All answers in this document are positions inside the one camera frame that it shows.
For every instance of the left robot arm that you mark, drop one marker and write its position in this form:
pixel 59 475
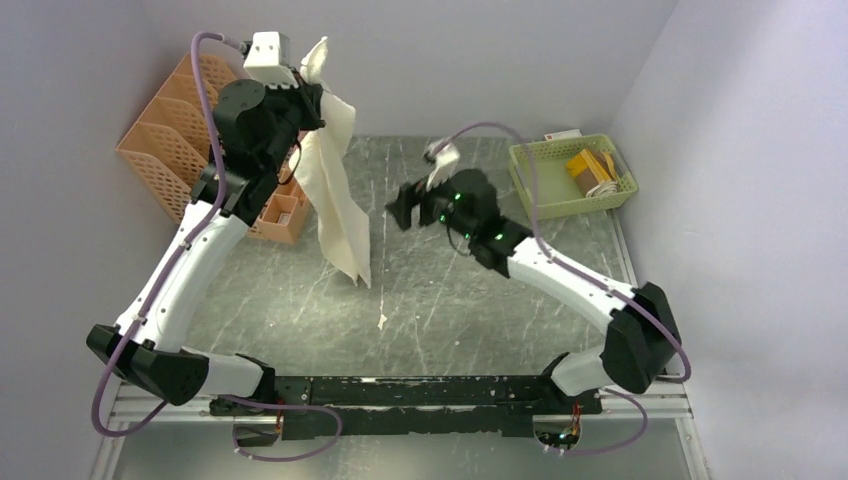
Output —
pixel 257 126

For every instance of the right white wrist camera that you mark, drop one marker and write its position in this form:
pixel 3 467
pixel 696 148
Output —
pixel 444 157

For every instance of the green plastic basket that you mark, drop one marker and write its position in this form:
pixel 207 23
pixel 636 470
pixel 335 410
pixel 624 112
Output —
pixel 546 189

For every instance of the cream white towel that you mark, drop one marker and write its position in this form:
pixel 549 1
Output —
pixel 343 226

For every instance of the aluminium rail frame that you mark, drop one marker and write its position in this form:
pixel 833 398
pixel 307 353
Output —
pixel 649 437

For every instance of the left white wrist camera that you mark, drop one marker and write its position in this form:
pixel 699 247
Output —
pixel 267 60

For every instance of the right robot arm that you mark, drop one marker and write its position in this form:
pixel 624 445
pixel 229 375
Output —
pixel 639 330

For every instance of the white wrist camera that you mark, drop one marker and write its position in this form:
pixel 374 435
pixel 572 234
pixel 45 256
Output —
pixel 267 60
pixel 444 157

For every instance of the orange plastic file organizer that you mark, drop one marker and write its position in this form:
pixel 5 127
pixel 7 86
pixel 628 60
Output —
pixel 168 147

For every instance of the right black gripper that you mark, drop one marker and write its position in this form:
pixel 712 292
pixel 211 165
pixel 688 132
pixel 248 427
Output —
pixel 402 207

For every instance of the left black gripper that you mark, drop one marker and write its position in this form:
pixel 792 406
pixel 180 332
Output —
pixel 309 97

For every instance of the yellow brown bear towel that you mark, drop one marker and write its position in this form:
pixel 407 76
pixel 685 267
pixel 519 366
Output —
pixel 594 173

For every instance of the white red card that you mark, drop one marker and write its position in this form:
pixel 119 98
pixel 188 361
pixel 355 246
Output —
pixel 565 134

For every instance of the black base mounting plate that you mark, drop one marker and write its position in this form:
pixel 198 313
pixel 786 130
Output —
pixel 321 406

